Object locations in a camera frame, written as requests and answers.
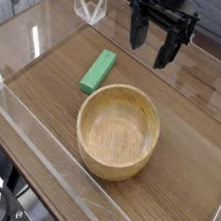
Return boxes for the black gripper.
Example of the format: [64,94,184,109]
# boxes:
[129,0,200,69]

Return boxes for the green rectangular block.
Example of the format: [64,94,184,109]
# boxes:
[79,49,117,94]

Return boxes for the brown wooden bowl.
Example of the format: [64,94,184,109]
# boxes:
[76,84,161,182]

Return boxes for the black table leg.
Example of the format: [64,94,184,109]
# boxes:
[6,167,20,192]

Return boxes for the clear acrylic enclosure walls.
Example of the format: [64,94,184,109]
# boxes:
[0,0,221,221]

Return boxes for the black metal bracket with screw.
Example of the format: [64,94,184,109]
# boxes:
[2,185,32,221]

